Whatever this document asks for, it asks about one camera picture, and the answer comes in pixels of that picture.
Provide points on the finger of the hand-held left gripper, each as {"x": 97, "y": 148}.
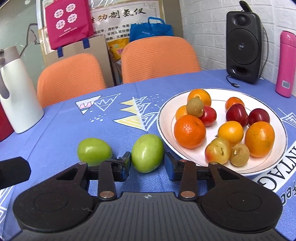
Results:
{"x": 13, "y": 171}

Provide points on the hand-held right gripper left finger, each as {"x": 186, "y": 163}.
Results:
{"x": 127, "y": 162}

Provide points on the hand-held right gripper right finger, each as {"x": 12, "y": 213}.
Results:
{"x": 168, "y": 165}

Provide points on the green jujube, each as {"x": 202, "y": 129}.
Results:
{"x": 146, "y": 153}
{"x": 93, "y": 150}

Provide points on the large tangerine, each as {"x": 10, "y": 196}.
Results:
{"x": 189, "y": 131}

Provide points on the white plate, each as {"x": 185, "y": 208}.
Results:
{"x": 167, "y": 120}

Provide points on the yellow red plum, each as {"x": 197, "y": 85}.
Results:
{"x": 217, "y": 150}

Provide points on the small round orange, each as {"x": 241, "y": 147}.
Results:
{"x": 181, "y": 112}

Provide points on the brown longan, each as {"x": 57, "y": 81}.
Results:
{"x": 240, "y": 154}
{"x": 195, "y": 107}

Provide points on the red yellow nectarine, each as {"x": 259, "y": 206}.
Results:
{"x": 209, "y": 115}

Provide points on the yellow orange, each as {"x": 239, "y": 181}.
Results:
{"x": 230, "y": 133}

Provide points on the large orange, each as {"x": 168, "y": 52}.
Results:
{"x": 201, "y": 95}
{"x": 259, "y": 139}

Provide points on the dark red plum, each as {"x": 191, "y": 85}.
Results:
{"x": 237, "y": 114}
{"x": 259, "y": 115}

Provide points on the small tangerine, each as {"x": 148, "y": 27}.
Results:
{"x": 233, "y": 102}

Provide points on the red thermos jug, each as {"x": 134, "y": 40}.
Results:
{"x": 4, "y": 125}

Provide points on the blue printed tablecloth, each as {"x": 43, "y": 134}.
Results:
{"x": 57, "y": 125}

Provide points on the white thermos jug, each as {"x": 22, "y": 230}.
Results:
{"x": 20, "y": 104}

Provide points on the orange chair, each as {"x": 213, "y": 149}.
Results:
{"x": 69, "y": 78}
{"x": 157, "y": 60}

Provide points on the yellow snack bag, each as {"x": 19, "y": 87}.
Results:
{"x": 116, "y": 48}

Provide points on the brown paper bag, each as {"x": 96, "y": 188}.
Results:
{"x": 99, "y": 46}

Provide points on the blue tote bag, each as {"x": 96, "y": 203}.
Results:
{"x": 150, "y": 32}

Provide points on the black speaker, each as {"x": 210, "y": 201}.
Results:
{"x": 242, "y": 46}

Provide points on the magenta tote bag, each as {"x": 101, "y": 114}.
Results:
{"x": 67, "y": 25}

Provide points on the pink bottle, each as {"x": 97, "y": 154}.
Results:
{"x": 285, "y": 69}

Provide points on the small black microphone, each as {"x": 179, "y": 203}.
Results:
{"x": 245, "y": 5}

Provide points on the wall poster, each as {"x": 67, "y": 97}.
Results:
{"x": 120, "y": 16}

